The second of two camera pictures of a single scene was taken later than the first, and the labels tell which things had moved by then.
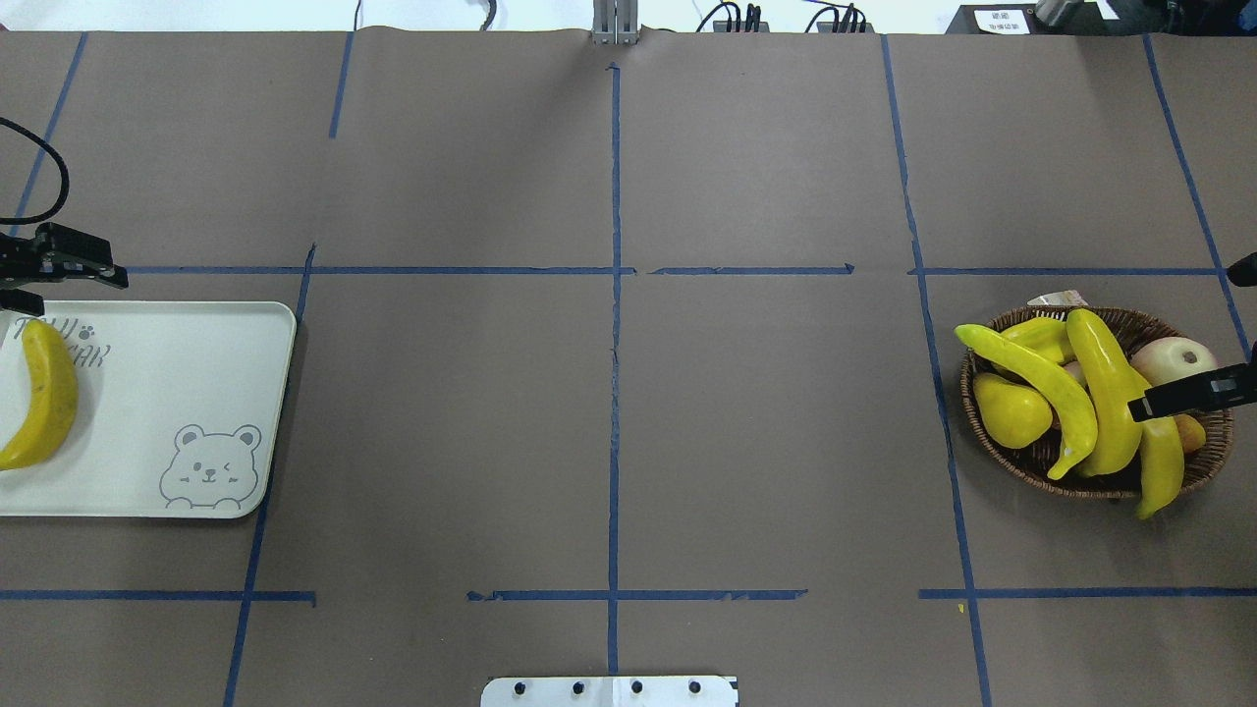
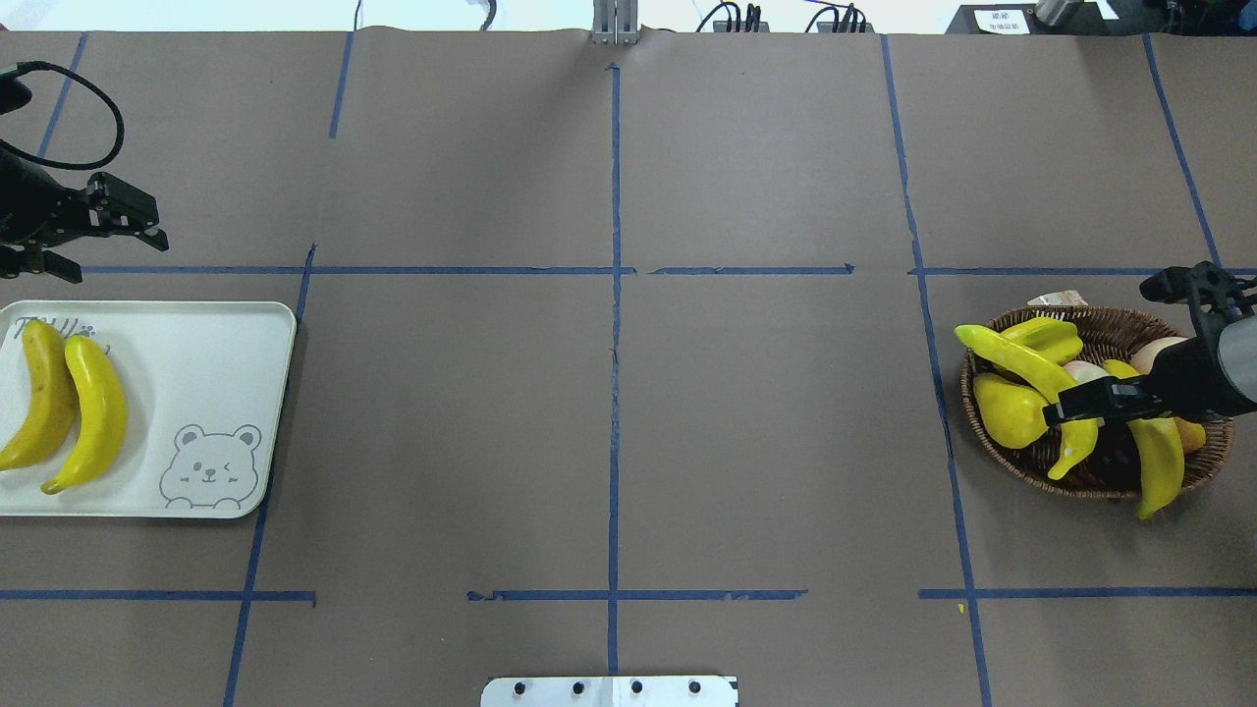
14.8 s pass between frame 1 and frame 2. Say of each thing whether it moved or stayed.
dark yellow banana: stayed
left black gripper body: moved
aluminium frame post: stayed
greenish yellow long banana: stayed
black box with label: stayed
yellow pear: stayed
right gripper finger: moved
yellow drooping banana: stayed
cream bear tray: stayed
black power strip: stayed
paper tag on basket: stayed
